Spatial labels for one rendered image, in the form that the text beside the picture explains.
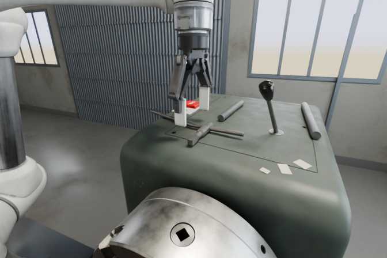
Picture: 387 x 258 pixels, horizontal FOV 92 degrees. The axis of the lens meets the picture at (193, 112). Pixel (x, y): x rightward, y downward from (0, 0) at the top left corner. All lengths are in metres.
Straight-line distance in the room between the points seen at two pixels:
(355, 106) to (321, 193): 2.59
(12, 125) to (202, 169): 0.64
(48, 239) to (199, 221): 0.83
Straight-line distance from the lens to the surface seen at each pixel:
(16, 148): 0.87
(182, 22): 0.45
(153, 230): 0.31
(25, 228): 1.16
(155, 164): 0.44
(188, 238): 0.30
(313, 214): 0.37
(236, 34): 2.68
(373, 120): 3.05
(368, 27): 2.81
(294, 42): 2.65
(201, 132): 0.47
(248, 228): 0.34
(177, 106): 0.43
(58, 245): 1.03
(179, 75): 0.41
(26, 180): 0.91
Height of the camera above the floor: 1.47
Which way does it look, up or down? 20 degrees down
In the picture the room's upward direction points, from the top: straight up
